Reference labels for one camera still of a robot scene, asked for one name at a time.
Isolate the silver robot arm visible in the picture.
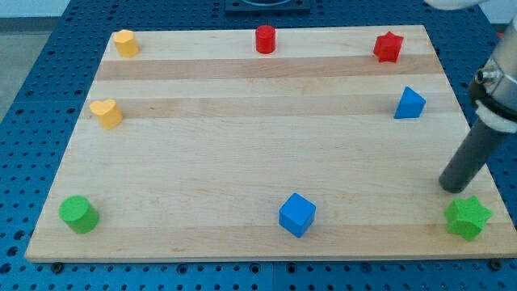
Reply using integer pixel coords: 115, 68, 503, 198
469, 18, 516, 133

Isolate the red star block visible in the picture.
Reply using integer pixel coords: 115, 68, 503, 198
373, 31, 404, 63

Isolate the green star block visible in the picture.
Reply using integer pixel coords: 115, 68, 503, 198
443, 196, 494, 241

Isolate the wooden board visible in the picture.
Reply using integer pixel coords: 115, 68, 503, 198
25, 25, 516, 263

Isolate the blue cube block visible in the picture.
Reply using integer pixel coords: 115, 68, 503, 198
279, 193, 317, 238

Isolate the red cylinder block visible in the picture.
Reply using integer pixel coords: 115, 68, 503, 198
255, 25, 276, 54

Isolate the yellow heart block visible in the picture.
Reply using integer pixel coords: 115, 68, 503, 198
90, 99, 123, 129

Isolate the blue triangle block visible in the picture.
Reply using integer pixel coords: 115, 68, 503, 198
393, 86, 427, 119

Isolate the yellow hexagon block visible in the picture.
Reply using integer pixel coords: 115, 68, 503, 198
113, 29, 140, 58

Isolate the green cylinder block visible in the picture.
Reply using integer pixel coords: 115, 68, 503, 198
58, 196, 99, 234

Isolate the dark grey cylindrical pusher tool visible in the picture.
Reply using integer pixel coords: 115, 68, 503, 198
439, 118, 510, 193

